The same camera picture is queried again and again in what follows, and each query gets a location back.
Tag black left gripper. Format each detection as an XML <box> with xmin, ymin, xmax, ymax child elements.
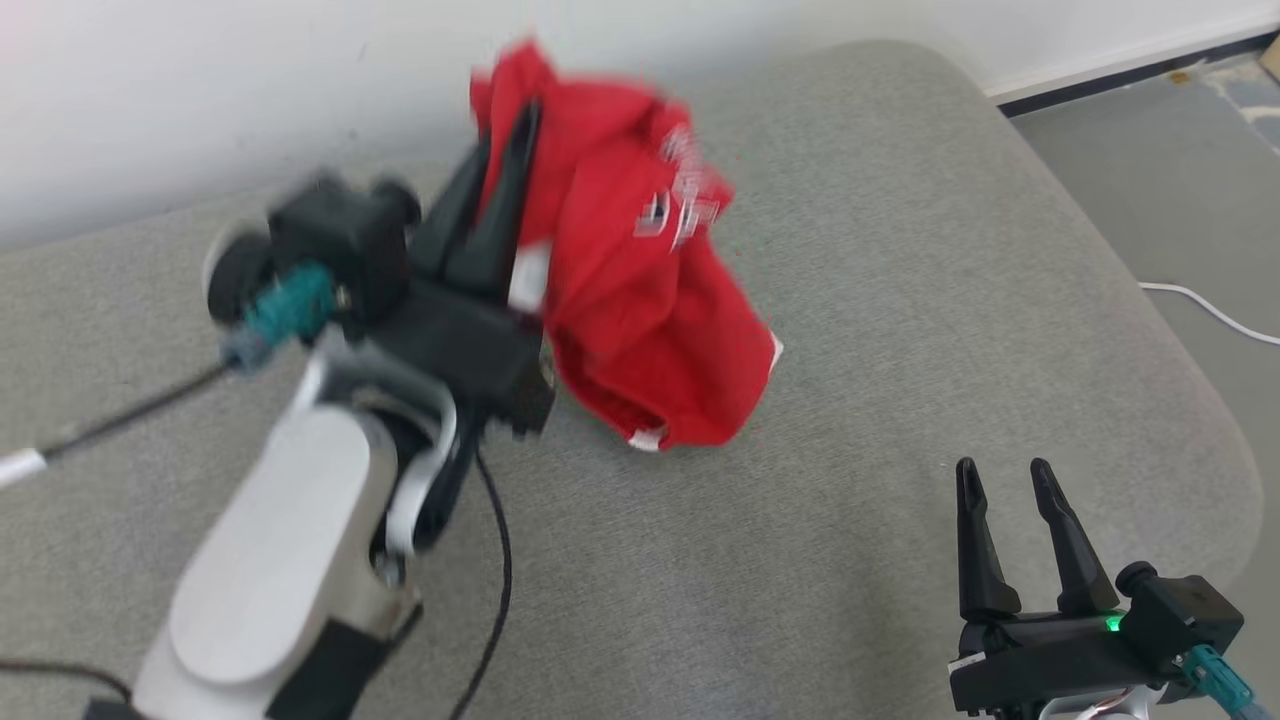
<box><xmin>370</xmin><ymin>97</ymin><xmax>557</xmax><ymax>441</ymax></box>

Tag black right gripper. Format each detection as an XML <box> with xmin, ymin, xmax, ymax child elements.
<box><xmin>948</xmin><ymin>457</ymin><xmax>1171</xmax><ymax>717</ymax></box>

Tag red shorts with white trim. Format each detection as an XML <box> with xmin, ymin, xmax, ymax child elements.
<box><xmin>468</xmin><ymin>38</ymin><xmax>784</xmax><ymax>453</ymax></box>

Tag teal left camera plug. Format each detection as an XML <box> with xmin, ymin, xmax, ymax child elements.
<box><xmin>222</xmin><ymin>262</ymin><xmax>339</xmax><ymax>371</ymax></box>

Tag teal camera plug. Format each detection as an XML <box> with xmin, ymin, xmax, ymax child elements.
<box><xmin>222</xmin><ymin>262</ymin><xmax>339</xmax><ymax>371</ymax></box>
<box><xmin>1180</xmin><ymin>645</ymin><xmax>1261</xmax><ymax>719</ymax></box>

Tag teal right camera plug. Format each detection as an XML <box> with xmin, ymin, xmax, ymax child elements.
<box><xmin>1180</xmin><ymin>645</ymin><xmax>1261</xmax><ymax>719</ymax></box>

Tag white floor cable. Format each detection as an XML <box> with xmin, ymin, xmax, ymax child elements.
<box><xmin>1140</xmin><ymin>283</ymin><xmax>1280</xmax><ymax>347</ymax></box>

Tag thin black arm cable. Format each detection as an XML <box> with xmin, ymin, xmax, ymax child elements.
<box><xmin>440</xmin><ymin>450</ymin><xmax>516</xmax><ymax>720</ymax></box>

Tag black cable with white sleeve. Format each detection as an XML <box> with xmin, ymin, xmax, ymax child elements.
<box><xmin>0</xmin><ymin>360</ymin><xmax>236</xmax><ymax>491</ymax></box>

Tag dark wall baseboard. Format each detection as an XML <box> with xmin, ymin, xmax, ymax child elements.
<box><xmin>985</xmin><ymin>30</ymin><xmax>1280</xmax><ymax>117</ymax></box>

